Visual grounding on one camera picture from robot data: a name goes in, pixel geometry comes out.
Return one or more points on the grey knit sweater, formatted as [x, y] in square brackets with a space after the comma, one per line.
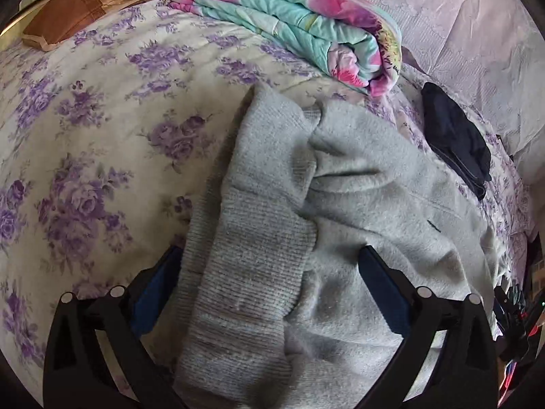
[340, 179]

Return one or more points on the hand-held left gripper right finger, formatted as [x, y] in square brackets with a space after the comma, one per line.
[383, 289]

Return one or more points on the purple floral bed sheet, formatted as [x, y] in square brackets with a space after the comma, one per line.
[106, 115]

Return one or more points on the folded dark navy garment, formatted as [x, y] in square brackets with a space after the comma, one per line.
[451, 132]

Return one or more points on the golden wooden bed rail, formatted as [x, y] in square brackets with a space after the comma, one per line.
[17, 19]

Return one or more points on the brown pillow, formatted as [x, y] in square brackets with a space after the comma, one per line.
[64, 17]

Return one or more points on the folded teal pink floral quilt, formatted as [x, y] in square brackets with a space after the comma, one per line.
[276, 8]

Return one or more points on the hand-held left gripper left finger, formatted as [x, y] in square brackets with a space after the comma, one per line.
[157, 289]

